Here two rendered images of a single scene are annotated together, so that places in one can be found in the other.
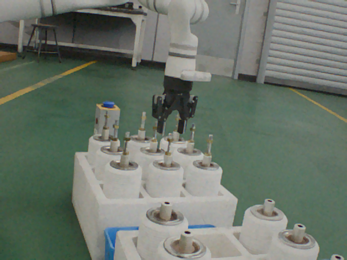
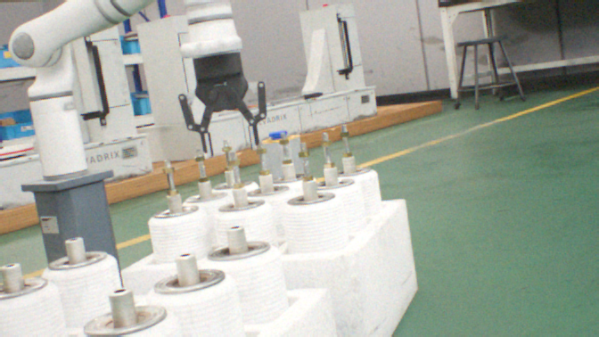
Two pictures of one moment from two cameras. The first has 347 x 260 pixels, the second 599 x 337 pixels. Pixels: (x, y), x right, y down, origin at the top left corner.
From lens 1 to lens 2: 96 cm
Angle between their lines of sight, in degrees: 43
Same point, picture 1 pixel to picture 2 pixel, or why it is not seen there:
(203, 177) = (291, 220)
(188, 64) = (205, 32)
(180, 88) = (204, 74)
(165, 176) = (221, 221)
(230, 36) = not seen: outside the picture
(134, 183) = (176, 238)
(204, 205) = (288, 267)
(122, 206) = (153, 274)
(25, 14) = (86, 26)
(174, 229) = (60, 275)
